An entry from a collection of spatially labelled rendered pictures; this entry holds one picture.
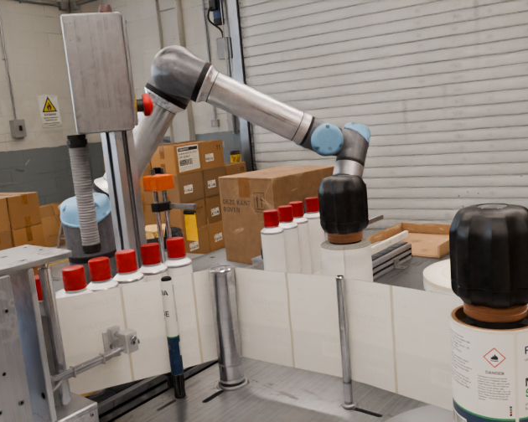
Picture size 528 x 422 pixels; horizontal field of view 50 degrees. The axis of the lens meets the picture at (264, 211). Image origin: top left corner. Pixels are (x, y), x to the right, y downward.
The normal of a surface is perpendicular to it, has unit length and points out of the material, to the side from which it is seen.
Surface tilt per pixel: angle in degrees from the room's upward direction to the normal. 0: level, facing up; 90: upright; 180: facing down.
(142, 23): 90
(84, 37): 90
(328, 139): 92
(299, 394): 0
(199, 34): 90
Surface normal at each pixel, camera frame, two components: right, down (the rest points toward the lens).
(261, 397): -0.09, -0.98
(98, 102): 0.28, 0.13
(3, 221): 0.87, 0.01
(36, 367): -0.62, 0.18
